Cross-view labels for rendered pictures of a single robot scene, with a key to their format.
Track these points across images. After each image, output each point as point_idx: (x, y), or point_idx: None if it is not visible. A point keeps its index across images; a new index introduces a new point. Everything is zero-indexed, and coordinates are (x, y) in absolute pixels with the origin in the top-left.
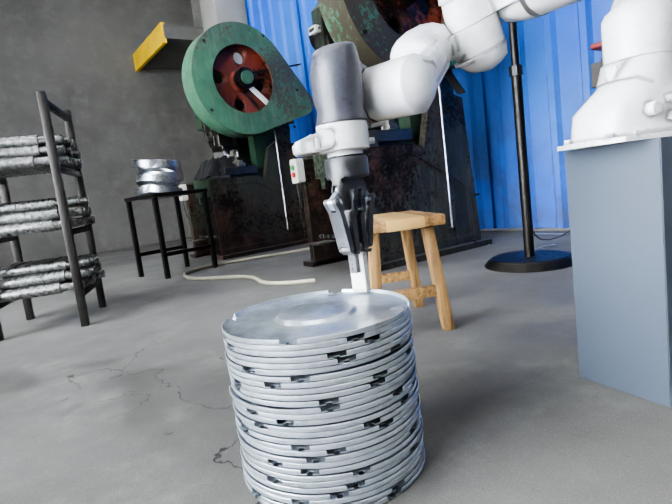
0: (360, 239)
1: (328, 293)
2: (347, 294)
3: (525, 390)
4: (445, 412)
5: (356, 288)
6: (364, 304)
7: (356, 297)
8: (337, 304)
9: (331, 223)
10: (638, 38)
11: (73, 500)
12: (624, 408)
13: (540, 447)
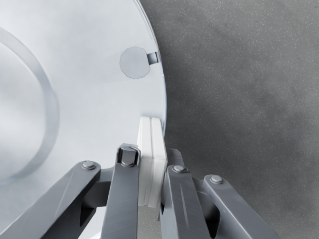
0: (163, 220)
1: (149, 40)
2: (137, 101)
3: (248, 202)
4: (184, 140)
5: (138, 130)
6: (52, 179)
7: (108, 136)
8: (14, 139)
9: (1, 233)
10: None
11: None
12: None
13: (137, 225)
